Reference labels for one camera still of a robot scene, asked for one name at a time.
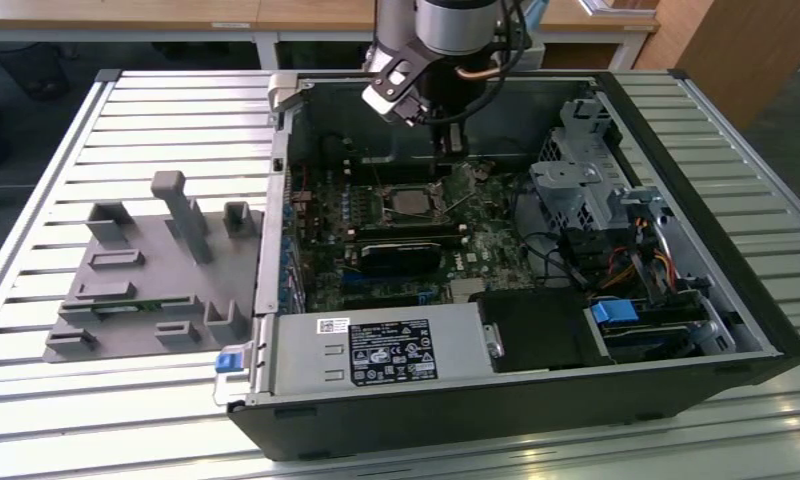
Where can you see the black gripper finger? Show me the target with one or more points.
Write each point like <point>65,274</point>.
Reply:
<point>460,145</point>
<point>440,145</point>

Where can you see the black RAM slot bank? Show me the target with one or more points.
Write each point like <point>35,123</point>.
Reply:
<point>400,170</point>
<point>407,233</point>

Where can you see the CPU socket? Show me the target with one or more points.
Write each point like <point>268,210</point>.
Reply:
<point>388,200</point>

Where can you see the silver drive cage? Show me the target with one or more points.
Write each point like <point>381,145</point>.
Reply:
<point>574,200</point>

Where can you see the green motherboard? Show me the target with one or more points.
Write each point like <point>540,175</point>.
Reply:
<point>494,250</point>

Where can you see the black expansion card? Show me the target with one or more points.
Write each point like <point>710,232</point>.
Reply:
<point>400,257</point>

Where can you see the white paper stack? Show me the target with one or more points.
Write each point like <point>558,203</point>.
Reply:
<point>600,5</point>

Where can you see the silver chipset heatsink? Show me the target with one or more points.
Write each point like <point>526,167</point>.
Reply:
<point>468,289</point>

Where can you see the black fan shroud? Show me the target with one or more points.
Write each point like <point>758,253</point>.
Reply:
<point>540,330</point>

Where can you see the blue disk carrier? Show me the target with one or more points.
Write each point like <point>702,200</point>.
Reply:
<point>614,314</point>

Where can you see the wooden cabinet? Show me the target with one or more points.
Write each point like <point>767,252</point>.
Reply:
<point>740,50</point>

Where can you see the silver power supply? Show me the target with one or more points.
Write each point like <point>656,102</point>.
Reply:
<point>307,350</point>

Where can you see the grey parts rack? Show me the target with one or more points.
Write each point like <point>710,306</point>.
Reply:
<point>160,280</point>

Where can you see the blue case release latch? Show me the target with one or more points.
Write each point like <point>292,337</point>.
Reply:
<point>228,362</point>

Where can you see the wooden desk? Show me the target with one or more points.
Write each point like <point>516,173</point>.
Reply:
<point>107,12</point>

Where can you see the green RAM stick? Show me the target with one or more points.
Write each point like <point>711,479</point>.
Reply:
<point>147,305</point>

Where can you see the black PC case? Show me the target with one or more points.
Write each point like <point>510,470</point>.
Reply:
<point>440,420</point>

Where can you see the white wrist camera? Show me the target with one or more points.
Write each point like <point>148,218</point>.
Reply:
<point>387,97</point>

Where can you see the grey case corner bracket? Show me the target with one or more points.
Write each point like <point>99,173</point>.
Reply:
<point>283,92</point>

